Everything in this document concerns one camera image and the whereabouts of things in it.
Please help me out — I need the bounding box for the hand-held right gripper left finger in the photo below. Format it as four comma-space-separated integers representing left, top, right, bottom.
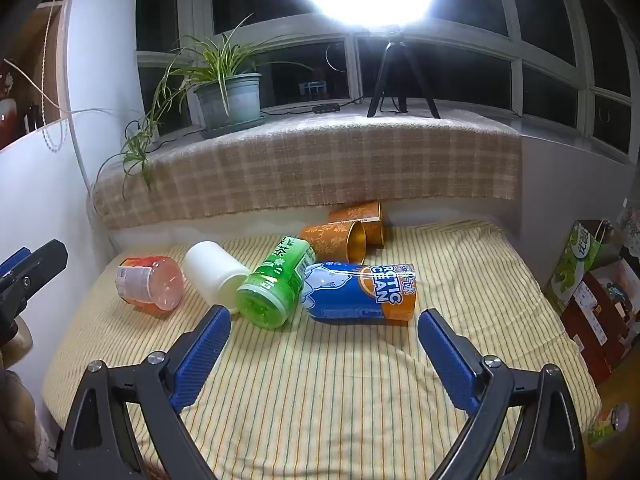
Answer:
57, 304, 232, 480

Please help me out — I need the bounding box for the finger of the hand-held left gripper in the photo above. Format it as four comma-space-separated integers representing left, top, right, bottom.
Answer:
0, 239, 69, 322
0, 247, 32, 281

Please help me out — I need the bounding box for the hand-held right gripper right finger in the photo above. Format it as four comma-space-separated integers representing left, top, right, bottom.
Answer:
417, 308, 587, 480

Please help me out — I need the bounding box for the white plastic cup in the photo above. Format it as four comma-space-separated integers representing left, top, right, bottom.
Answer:
183, 241, 251, 306

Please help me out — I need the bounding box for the translucent orange cup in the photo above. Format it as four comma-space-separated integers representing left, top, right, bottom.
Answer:
116, 256, 184, 317

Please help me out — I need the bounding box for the green printed cup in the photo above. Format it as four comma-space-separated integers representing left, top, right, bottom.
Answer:
235, 235, 317, 330

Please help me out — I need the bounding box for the blue and orange printed cup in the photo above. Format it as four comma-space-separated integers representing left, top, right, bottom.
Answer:
303, 261, 418, 325

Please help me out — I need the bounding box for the orange patterned gold cup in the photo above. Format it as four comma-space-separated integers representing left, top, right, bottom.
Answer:
299, 220, 368, 265
328, 201, 386, 247

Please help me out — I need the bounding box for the yellow striped bed sheet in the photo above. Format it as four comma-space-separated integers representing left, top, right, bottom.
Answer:
42, 220, 601, 480

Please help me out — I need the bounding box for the green paper bag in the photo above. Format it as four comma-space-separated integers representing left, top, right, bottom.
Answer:
544, 220, 606, 313

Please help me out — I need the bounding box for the red cardboard box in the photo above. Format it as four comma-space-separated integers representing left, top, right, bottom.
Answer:
560, 259, 640, 386

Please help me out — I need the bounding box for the green label bottle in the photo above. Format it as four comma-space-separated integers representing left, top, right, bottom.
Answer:
587, 402, 632, 448

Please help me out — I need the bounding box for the beige plaid blanket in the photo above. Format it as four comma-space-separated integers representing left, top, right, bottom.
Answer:
91, 110, 522, 233

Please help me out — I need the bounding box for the grey plant saucer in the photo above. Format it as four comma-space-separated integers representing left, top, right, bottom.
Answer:
200, 114, 267, 140

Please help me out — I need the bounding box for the potted spider plant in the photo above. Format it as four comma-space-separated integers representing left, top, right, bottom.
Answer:
95, 14, 313, 191

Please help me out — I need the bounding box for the black tripod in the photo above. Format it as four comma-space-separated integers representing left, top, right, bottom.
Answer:
366, 25, 442, 120

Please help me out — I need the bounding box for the white beaded cord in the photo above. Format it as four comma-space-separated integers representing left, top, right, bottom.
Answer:
40, 0, 69, 152

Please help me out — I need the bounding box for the white window frame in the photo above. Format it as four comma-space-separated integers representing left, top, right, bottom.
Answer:
135, 0, 640, 161

